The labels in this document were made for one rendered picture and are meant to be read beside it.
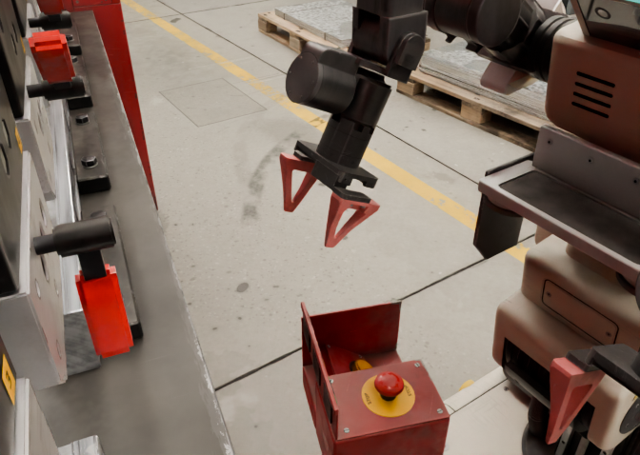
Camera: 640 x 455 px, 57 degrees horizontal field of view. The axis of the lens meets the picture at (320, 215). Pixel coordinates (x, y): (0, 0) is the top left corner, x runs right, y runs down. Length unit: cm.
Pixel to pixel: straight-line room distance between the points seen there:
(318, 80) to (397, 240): 184
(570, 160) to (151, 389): 58
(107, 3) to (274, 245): 109
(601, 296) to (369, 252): 156
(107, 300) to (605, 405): 72
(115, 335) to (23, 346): 8
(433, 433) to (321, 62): 50
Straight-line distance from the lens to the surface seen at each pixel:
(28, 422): 24
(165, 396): 74
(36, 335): 31
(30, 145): 48
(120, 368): 78
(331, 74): 66
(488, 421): 149
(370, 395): 84
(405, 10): 69
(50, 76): 47
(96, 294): 36
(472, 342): 205
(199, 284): 225
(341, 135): 71
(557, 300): 95
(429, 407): 84
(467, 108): 348
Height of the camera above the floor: 143
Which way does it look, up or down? 34 degrees down
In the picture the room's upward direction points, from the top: straight up
